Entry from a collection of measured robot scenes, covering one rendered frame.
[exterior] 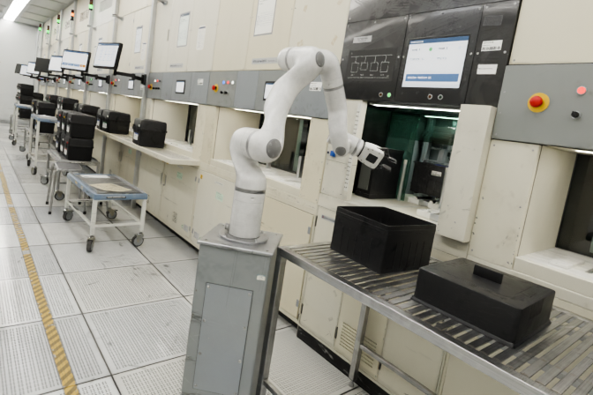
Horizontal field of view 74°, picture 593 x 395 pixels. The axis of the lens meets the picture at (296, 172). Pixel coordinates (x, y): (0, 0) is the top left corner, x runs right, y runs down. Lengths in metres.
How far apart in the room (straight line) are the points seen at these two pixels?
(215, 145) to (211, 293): 1.96
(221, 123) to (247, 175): 1.87
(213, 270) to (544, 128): 1.26
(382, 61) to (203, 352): 1.50
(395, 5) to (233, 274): 1.43
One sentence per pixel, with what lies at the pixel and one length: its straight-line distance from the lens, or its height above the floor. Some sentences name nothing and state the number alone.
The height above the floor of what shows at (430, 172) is 1.07.
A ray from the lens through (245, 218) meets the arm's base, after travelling 1.48.
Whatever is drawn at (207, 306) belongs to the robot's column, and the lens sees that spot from 1.55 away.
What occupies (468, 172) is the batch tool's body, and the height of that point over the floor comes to 1.14.
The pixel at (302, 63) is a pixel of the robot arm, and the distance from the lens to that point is 1.52.
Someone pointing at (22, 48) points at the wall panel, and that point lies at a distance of 14.79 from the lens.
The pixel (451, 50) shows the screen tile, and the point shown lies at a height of 1.62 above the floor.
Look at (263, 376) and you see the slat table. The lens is 1.71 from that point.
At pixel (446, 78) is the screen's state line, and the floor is 1.51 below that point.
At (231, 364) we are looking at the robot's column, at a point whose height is 0.32.
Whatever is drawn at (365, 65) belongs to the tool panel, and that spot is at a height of 1.57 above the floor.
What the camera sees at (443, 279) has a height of 0.86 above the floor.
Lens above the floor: 1.21
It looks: 7 degrees down
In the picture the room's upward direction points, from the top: 9 degrees clockwise
